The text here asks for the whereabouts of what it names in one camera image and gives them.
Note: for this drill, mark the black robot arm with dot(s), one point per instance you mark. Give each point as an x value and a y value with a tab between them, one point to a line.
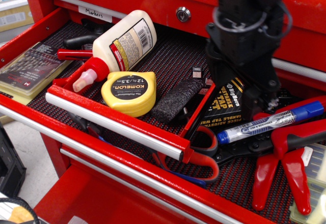
243	38

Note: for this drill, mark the white Markers label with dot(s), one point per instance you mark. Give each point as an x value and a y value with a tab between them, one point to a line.
95	13

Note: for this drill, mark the yellow Komelon tape measure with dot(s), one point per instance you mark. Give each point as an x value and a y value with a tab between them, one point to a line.
131	93

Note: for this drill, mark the black foam block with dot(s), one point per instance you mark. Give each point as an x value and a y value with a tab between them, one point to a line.
170	105

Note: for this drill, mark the red black crimping tool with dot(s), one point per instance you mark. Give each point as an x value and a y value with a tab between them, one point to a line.
285	146

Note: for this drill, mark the silver cabinet lock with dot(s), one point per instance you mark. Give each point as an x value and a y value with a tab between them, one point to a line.
183	14

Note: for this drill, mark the black box on floor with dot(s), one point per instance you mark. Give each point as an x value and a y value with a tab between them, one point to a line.
12	169

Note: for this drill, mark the red upper open drawer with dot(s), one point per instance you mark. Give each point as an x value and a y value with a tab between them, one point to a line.
172	59

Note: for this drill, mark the blue Bic marker pen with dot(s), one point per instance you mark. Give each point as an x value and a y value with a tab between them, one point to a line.
275	121

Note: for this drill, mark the black handled tool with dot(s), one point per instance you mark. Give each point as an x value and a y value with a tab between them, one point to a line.
79	41

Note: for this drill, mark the black yellow tap wrench box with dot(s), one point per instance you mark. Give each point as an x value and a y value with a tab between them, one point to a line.
225	109

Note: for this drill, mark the red open drawer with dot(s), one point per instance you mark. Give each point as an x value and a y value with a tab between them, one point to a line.
172	59
51	121

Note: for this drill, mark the red lower open drawer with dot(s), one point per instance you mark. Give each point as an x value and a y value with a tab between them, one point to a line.
51	121

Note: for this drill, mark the red grey handled scissors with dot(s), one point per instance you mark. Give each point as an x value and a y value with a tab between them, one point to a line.
202	156

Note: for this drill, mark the small black USB dongle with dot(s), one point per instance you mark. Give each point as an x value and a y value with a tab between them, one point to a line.
197	72

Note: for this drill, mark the clear plastic bit case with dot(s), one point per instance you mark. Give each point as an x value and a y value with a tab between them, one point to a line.
314	162

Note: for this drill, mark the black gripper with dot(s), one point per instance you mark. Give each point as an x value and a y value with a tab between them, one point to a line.
240	35

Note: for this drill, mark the red tool chest cabinet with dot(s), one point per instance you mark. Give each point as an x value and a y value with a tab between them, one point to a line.
301	50

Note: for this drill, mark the red handled tool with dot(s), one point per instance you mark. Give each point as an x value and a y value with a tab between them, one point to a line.
67	54

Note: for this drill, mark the white wood glue bottle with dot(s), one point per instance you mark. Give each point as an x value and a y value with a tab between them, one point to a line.
119	48

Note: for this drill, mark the drill bit set case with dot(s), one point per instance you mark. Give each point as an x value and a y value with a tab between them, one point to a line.
27	75

